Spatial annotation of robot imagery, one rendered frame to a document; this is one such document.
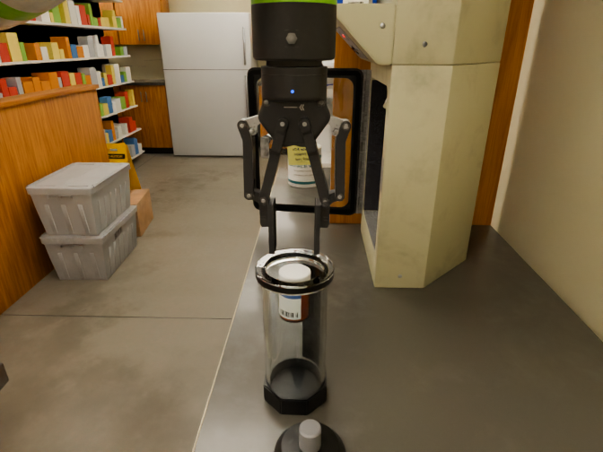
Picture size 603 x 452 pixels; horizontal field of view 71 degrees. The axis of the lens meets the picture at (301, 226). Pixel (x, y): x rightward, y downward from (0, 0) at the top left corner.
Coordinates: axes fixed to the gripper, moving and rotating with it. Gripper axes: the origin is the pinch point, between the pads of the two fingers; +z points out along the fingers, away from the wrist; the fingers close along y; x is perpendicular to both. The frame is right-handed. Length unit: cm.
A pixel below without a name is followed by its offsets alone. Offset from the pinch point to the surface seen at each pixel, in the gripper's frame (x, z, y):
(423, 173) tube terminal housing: -31.6, 1.3, -24.1
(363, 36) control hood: -31.4, -23.7, -10.7
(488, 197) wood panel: -69, 19, -54
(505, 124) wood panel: -69, -2, -55
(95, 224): -186, 81, 135
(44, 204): -184, 68, 163
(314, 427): 12.4, 21.6, -3.0
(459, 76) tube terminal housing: -33.7, -16.9, -29.3
